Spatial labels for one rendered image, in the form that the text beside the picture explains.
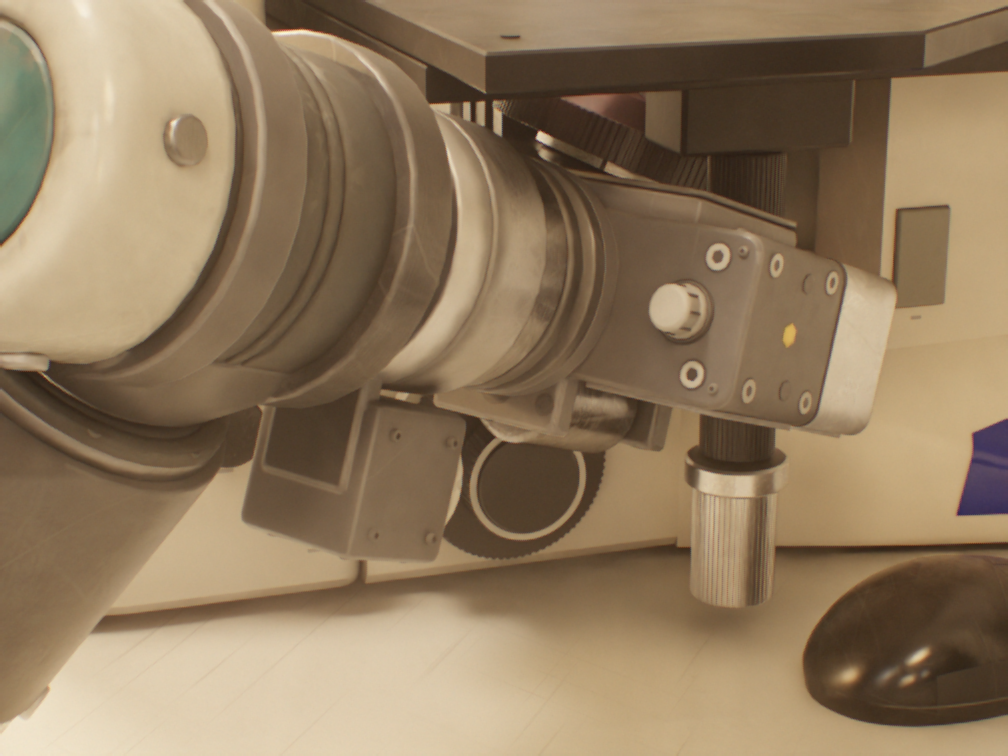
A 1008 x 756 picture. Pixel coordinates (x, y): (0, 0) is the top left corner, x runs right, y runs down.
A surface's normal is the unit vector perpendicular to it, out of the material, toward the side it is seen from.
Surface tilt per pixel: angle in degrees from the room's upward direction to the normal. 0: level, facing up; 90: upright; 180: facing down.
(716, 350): 70
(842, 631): 44
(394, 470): 90
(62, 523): 116
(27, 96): 65
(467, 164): 57
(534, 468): 90
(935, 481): 81
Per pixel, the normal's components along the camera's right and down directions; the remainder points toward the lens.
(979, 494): 0.09, 0.14
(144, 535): 0.65, 0.70
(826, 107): 0.32, 0.29
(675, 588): 0.00, -0.95
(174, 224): 0.73, 0.34
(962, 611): 0.00, -0.65
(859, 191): -0.95, 0.10
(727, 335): -0.58, -0.11
